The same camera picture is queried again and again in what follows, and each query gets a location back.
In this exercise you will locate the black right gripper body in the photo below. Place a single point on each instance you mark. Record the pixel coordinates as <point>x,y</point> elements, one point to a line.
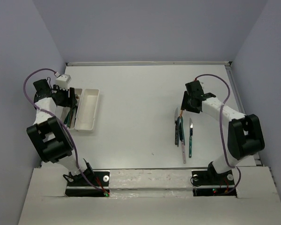
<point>190,107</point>

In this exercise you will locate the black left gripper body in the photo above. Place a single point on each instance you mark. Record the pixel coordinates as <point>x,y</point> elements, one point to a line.
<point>62,97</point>

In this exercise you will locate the silver spoon teal handle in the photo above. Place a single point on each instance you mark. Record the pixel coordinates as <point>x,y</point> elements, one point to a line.
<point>68,118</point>

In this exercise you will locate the teal plastic spoon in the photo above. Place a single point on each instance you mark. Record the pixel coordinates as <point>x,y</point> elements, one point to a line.
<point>69,117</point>

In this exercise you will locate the knife with teal handle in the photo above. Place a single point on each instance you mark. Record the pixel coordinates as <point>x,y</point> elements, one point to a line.
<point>190,137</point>

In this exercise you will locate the knife with pink handle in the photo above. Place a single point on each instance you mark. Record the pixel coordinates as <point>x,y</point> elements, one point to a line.
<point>183,153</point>

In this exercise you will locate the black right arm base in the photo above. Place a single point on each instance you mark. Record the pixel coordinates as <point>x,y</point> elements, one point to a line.
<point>209,183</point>

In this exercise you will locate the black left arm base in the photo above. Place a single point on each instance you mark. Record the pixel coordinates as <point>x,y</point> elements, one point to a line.
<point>93,183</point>

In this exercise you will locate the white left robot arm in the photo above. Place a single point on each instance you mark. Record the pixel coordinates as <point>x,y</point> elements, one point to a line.
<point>50,136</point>

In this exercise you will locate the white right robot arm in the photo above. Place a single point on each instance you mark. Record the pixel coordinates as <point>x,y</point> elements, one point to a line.
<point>241,134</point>

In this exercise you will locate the white right container tray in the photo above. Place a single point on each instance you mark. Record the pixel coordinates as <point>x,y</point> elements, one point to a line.
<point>86,114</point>

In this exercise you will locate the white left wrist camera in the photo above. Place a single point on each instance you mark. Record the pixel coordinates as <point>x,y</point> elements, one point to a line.
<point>63,81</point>

